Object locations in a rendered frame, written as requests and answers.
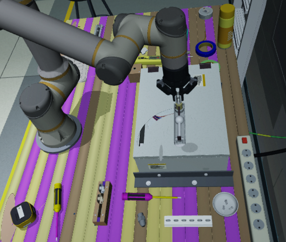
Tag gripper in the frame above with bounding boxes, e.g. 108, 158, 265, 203
156, 63, 199, 103

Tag wooden key rack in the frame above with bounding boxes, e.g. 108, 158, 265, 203
92, 180, 113, 226

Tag yellow meter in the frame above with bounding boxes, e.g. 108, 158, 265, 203
134, 45, 162, 65

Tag blue tape roll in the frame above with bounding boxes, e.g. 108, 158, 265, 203
195, 40, 217, 57

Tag brown box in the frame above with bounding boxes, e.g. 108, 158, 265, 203
129, 63, 143, 84

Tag yellow spray can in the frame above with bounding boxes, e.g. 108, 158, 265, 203
217, 3, 236, 50

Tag grey round puck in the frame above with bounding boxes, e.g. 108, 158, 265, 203
198, 6, 213, 20

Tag white mesh sheet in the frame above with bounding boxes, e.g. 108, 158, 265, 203
70, 59, 88, 83

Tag dark cabinet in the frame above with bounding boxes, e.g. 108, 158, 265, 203
232, 0, 286, 242

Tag black stand legs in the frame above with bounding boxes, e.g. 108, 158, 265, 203
74, 0, 114, 18

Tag magenta screwdriver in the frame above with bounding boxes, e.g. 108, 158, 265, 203
121, 192, 182, 202

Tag beige power strip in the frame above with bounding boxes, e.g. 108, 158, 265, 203
236, 135, 271, 242

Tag white round dish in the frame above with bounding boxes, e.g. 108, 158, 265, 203
212, 192, 240, 217

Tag grey metal fitting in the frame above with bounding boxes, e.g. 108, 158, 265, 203
136, 212, 148, 228

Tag yellow screwdriver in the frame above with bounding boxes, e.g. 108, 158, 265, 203
53, 183, 63, 241

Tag black yellow tape measure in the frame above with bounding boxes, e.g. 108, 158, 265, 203
9, 201, 38, 230

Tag tan oval sheet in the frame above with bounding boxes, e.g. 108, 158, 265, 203
1, 193, 18, 242

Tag white enclosure door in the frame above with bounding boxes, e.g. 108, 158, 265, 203
133, 63, 230, 158

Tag coloured wire bundle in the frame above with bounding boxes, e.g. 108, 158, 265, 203
152, 112, 176, 121

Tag silver swing handle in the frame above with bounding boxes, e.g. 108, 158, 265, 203
173, 101, 187, 147

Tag grey enclosure body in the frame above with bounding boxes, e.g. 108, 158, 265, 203
132, 152, 231, 173

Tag grey angle bracket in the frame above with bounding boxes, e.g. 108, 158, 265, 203
133, 170, 235, 188

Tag green yellow cable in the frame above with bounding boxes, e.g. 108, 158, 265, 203
248, 131, 286, 140

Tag black cable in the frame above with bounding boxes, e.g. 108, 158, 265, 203
253, 144, 286, 158

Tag white slotted rail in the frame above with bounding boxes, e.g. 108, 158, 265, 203
163, 215, 214, 228

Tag grey round base plate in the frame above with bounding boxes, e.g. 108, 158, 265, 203
35, 117, 83, 154

